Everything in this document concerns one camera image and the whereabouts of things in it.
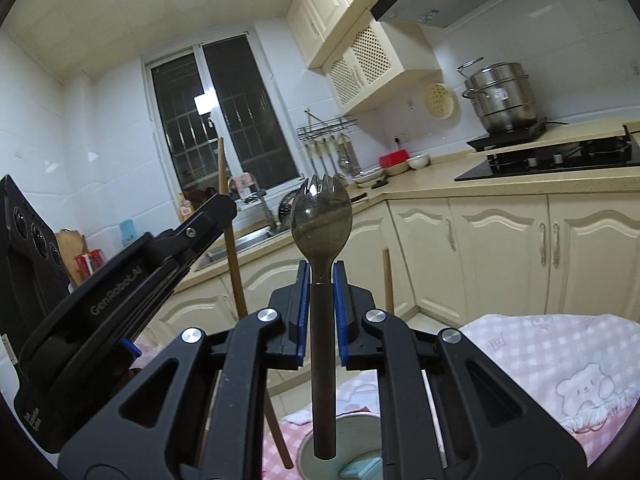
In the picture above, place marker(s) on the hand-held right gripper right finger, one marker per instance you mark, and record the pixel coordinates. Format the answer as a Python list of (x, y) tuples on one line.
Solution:
[(341, 310)]

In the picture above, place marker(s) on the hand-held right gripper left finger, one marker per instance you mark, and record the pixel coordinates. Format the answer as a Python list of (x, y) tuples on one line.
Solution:
[(302, 310)]

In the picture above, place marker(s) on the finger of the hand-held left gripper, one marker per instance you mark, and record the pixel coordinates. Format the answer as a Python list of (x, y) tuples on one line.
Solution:
[(130, 347), (210, 215)]

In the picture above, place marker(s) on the wooden chopstick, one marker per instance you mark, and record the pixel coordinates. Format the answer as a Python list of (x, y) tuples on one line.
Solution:
[(388, 280), (231, 260)]

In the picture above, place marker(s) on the pink cup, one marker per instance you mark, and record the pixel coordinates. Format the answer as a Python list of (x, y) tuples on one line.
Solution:
[(350, 440)]

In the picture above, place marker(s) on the orange packet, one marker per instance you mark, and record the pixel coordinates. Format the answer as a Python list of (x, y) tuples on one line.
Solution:
[(186, 206)]

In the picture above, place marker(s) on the pink cloth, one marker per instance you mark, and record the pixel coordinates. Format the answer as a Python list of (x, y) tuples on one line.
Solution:
[(244, 183)]

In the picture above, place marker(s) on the steel sink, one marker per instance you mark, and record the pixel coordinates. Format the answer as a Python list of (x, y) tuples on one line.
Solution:
[(255, 240)]

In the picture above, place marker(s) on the steel faucet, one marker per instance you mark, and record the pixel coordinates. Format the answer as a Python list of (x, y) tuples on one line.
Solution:
[(262, 207)]

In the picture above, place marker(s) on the red packet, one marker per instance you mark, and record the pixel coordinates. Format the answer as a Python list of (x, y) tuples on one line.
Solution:
[(90, 265)]

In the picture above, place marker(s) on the wooden cutting board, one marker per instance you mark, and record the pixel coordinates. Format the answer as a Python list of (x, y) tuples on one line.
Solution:
[(70, 255)]

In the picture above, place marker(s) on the pink plaid cake tablecloth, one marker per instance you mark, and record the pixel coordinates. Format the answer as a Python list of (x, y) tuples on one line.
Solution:
[(357, 395)]

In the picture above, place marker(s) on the dark barred window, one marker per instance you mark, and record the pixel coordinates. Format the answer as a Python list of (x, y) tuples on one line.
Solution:
[(175, 110)]

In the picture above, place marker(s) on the white plate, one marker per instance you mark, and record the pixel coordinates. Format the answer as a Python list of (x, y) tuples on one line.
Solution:
[(367, 176)]

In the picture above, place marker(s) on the hanging steel ladle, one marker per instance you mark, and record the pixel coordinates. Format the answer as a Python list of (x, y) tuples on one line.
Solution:
[(343, 157)]

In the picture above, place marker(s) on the white bowl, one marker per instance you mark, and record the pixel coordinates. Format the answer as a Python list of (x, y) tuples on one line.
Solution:
[(419, 161), (396, 169)]

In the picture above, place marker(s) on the red box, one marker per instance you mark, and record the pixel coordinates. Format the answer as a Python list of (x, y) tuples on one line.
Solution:
[(392, 159)]

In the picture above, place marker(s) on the cream base cabinets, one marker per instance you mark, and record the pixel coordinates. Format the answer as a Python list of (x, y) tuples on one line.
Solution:
[(500, 250)]

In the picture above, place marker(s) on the bear print fringed towel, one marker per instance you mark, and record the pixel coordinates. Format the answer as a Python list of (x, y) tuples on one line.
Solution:
[(525, 360)]

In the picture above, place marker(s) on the cream lattice door cabinet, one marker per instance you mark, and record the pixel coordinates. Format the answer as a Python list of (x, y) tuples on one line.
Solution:
[(370, 65)]

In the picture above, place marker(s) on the round cream steamer plate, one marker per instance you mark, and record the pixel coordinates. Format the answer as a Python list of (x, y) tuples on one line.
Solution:
[(438, 101)]

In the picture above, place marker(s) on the black induction cooker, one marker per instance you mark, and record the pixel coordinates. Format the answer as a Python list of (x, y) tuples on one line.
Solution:
[(510, 139)]

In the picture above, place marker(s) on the black gas stove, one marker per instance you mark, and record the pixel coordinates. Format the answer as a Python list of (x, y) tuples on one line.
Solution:
[(550, 162)]

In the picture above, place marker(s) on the steel steamer pot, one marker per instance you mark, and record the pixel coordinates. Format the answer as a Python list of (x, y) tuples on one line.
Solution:
[(500, 100)]

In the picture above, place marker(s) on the cream wall cabinet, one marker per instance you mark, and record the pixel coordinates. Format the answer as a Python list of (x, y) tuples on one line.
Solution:
[(325, 0)]

